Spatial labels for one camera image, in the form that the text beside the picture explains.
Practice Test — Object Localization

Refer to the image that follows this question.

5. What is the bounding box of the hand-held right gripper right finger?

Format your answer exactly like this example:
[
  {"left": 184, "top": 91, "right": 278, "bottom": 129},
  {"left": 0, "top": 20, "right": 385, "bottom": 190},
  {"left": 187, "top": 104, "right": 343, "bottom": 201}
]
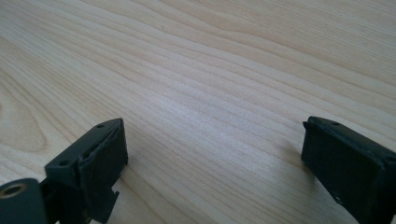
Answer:
[{"left": 301, "top": 116, "right": 396, "bottom": 224}]

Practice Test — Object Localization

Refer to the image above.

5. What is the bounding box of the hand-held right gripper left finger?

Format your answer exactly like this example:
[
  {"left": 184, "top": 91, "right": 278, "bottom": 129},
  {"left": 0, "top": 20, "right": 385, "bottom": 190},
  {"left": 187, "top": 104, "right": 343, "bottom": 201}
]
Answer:
[{"left": 44, "top": 118, "right": 129, "bottom": 224}]

